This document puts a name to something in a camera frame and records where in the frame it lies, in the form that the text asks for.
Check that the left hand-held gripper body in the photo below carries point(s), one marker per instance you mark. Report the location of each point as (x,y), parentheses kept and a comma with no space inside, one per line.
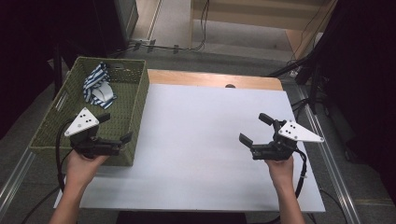
(82,122)

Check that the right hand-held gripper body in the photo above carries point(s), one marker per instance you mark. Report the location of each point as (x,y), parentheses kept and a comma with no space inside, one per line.
(291,132)

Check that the green woven basket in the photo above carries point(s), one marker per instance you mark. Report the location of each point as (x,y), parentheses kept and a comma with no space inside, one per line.
(124,93)

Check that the blue white striped cloth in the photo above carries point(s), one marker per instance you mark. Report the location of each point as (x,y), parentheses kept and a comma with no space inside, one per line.
(95,82)

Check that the person's right hand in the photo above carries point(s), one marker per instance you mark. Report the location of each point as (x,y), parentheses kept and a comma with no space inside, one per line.
(281,170)

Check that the person's left hand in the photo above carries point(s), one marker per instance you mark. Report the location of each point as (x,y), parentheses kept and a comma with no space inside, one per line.
(81,166)

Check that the white table mat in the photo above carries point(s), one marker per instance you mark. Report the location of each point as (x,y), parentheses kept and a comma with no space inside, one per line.
(199,149)

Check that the black table grommet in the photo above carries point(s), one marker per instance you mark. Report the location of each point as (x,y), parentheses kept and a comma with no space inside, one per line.
(230,86)

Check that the black tripod stand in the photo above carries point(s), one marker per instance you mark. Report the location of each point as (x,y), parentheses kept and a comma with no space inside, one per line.
(313,81)

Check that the dark curtain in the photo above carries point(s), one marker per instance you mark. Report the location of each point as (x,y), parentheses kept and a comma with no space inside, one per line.
(364,77)
(37,37)

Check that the person's dark clothing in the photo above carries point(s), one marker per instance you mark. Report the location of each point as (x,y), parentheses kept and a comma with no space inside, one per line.
(180,218)

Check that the dark monitor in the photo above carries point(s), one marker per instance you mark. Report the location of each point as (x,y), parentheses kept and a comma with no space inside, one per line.
(123,18)

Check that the light wooden furniture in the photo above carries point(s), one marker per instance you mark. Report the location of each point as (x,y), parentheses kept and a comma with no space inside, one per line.
(249,15)

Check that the metal floor rail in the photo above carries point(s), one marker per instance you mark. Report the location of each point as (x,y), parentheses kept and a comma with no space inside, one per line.
(331,158)
(14,180)

